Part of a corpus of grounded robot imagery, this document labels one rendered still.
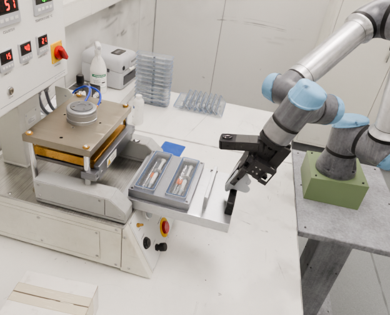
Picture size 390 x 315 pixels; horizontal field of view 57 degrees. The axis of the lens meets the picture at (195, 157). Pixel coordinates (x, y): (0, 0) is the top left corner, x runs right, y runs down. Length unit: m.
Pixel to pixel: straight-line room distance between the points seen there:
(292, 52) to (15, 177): 2.71
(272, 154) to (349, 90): 2.23
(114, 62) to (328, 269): 1.41
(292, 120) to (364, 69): 2.25
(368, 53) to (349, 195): 1.71
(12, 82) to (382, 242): 1.26
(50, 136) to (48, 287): 0.36
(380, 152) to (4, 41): 1.13
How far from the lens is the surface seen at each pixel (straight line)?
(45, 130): 0.99
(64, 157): 0.99
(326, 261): 1.75
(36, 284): 0.98
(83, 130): 0.98
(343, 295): 2.27
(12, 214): 1.13
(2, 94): 0.96
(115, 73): 1.94
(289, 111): 0.84
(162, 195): 0.95
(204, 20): 3.37
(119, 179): 1.10
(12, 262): 1.16
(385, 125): 1.30
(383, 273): 2.52
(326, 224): 1.41
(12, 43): 0.97
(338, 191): 1.47
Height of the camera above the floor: 1.61
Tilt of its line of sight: 34 degrees down
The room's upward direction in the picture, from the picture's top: 9 degrees clockwise
